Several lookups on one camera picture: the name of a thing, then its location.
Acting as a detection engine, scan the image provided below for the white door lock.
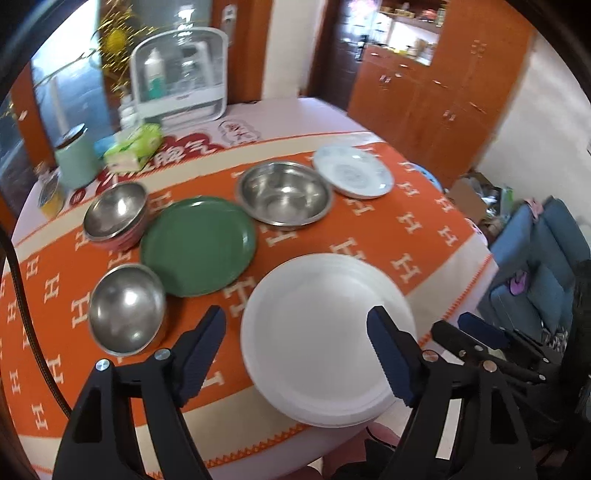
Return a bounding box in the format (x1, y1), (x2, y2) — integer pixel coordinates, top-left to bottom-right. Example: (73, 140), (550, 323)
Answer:
(221, 4), (237, 47)

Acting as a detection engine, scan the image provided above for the orange wooden wall cabinet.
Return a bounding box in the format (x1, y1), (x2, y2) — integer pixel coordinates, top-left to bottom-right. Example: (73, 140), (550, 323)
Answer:
(346, 0), (536, 188)

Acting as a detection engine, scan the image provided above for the small blue pack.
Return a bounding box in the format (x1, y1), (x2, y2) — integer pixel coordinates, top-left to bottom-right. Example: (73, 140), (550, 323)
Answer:
(95, 135), (121, 158)

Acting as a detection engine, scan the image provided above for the steel bowl pink outside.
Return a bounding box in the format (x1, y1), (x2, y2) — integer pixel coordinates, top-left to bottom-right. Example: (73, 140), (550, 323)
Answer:
(83, 181), (149, 252)

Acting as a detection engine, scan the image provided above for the green plate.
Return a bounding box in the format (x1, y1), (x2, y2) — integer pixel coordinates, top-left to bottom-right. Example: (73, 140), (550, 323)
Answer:
(140, 196), (257, 298)

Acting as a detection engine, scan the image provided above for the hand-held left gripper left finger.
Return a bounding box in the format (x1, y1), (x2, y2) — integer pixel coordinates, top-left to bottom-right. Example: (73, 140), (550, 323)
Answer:
(52, 305), (228, 480)

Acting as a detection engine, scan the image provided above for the white blue patterned plate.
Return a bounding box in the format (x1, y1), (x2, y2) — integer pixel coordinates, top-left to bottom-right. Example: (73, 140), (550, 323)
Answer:
(313, 145), (394, 199)

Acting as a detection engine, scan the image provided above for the orange patterned blanket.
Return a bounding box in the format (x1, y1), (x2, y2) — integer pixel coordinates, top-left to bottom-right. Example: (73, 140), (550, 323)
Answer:
(0, 131), (497, 467)

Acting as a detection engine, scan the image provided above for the yellow jar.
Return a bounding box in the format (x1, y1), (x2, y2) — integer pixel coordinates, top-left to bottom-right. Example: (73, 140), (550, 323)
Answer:
(37, 168), (65, 220)

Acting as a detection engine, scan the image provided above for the dark wooden entrance door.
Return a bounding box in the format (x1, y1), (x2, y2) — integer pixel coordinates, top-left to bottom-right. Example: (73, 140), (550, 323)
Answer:
(335, 0), (384, 114)

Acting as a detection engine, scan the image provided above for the cardboard box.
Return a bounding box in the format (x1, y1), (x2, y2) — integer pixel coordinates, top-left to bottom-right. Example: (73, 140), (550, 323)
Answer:
(448, 171), (504, 227)

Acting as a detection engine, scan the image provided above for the white transparent storage box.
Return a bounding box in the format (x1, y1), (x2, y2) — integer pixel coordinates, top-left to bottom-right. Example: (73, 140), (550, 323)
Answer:
(129, 27), (230, 126)

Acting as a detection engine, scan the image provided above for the bottle with green liquid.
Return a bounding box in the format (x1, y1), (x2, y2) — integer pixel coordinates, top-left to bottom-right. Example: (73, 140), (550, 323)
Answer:
(144, 48), (167, 100)

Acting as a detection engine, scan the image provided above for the small white bottle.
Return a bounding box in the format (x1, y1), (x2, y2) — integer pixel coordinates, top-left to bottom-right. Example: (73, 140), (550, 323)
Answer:
(119, 95), (139, 127)

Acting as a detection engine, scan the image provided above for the small steel bowl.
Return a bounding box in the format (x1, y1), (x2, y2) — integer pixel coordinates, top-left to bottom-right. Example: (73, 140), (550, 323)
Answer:
(89, 264), (167, 357)

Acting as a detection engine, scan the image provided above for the mint green canister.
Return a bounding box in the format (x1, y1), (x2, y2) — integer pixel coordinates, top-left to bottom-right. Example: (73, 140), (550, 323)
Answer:
(54, 124), (103, 189)

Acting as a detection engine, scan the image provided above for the wooden glass sliding door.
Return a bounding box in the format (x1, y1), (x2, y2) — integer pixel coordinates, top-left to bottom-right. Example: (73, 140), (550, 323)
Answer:
(9, 0), (324, 185)

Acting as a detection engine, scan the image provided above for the large white plate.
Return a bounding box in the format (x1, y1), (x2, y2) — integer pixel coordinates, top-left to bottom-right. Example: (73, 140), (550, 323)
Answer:
(240, 253), (419, 428)

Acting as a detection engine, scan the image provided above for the green tissue pack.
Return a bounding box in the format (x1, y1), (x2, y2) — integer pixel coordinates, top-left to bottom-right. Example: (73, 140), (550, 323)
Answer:
(103, 124), (163, 169)

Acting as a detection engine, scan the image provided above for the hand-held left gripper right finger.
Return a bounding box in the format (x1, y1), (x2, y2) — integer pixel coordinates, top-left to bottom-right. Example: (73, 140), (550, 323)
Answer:
(367, 305), (539, 480)

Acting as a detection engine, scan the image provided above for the clear baby bottle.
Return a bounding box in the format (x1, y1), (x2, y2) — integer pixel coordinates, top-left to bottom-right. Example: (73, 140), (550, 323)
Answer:
(178, 46), (199, 93)

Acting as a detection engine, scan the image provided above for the blue sofa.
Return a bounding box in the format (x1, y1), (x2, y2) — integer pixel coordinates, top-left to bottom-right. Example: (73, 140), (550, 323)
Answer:
(478, 196), (591, 352)

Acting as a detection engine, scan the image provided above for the light blue plastic stool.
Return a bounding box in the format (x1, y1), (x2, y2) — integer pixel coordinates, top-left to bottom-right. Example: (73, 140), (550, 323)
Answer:
(409, 161), (444, 192)

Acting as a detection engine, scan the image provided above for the black braided cable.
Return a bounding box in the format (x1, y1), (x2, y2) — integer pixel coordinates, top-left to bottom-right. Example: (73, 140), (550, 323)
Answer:
(0, 222), (75, 416)

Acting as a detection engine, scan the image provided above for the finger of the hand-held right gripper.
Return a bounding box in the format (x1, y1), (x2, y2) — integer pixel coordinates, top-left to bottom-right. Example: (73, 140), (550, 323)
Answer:
(457, 312), (561, 365)
(431, 320), (550, 386)

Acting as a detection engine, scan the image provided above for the gold wire decoration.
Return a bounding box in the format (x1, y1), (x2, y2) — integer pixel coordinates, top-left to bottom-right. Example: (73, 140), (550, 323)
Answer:
(32, 0), (153, 97)

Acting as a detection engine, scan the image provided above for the large steel bowl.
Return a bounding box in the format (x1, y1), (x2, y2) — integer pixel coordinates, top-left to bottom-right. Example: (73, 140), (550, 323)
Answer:
(235, 161), (333, 230)

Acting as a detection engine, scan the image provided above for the person's pink clothing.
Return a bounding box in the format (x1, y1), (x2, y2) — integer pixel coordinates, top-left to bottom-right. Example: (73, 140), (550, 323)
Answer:
(318, 422), (407, 480)

